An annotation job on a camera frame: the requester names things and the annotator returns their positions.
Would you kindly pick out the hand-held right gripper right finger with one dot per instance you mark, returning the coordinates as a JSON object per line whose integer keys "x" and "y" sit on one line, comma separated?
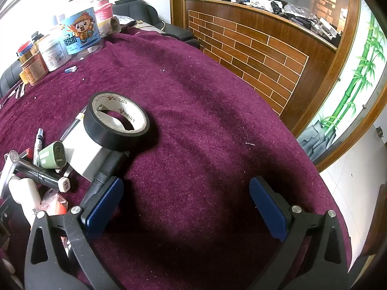
{"x": 267, "y": 208}

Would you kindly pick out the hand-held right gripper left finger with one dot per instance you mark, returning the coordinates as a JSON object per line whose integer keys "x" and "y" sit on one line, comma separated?
{"x": 102, "y": 205}

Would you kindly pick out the green lighter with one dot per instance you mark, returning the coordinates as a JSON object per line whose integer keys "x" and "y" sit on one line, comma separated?
{"x": 48, "y": 157}

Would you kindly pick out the orange white packet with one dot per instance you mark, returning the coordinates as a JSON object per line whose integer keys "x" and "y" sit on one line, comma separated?
{"x": 56, "y": 207}

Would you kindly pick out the white power adapter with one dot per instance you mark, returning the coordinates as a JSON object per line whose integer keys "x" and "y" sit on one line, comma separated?
{"x": 81, "y": 154}

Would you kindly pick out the black marker white cap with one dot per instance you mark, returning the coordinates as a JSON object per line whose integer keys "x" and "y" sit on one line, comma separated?
{"x": 39, "y": 175}

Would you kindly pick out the white plastic bottle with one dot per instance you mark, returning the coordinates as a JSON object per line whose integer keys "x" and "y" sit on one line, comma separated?
{"x": 25, "y": 193}

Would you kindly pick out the black tape roll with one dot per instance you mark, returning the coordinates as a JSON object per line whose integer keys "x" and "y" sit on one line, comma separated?
{"x": 90, "y": 127}

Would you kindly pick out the white marker pen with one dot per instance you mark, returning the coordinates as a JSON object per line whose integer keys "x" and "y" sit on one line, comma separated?
{"x": 38, "y": 142}

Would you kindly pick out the small blue lighter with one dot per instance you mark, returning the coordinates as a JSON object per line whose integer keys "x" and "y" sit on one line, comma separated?
{"x": 71, "y": 69}

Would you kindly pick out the metal tweezers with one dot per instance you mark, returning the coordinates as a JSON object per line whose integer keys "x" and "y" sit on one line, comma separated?
{"x": 20, "y": 90}

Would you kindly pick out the amber plastic jar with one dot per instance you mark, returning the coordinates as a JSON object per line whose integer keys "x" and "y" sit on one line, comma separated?
{"x": 34, "y": 69}

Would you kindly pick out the wooden brick pattern counter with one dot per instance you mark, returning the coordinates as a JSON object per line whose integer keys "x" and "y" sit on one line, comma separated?
{"x": 257, "y": 54}

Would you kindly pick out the bamboo painted panel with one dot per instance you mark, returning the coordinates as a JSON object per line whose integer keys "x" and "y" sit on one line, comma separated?
{"x": 356, "y": 81}

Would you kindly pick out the dark sofa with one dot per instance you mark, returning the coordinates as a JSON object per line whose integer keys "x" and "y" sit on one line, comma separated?
{"x": 7, "y": 77}

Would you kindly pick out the white labelled jar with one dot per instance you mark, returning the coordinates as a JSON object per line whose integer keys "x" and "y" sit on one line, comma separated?
{"x": 54, "y": 53}

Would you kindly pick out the large cartoon label jar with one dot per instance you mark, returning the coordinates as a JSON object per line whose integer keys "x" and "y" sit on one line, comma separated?
{"x": 81, "y": 33}

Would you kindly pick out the red lid jar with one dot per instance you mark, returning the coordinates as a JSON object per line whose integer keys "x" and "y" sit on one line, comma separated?
{"x": 25, "y": 46}

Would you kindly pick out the cream tape roll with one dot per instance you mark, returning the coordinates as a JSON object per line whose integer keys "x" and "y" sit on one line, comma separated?
{"x": 105, "y": 28}

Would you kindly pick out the pink thread spool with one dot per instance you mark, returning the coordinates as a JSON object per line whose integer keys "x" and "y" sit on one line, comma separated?
{"x": 104, "y": 13}

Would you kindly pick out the black chair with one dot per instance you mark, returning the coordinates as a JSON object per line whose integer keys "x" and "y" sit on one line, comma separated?
{"x": 136, "y": 9}

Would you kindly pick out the pile of counter clutter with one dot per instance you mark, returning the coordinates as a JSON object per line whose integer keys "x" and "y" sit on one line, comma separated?
{"x": 287, "y": 9}

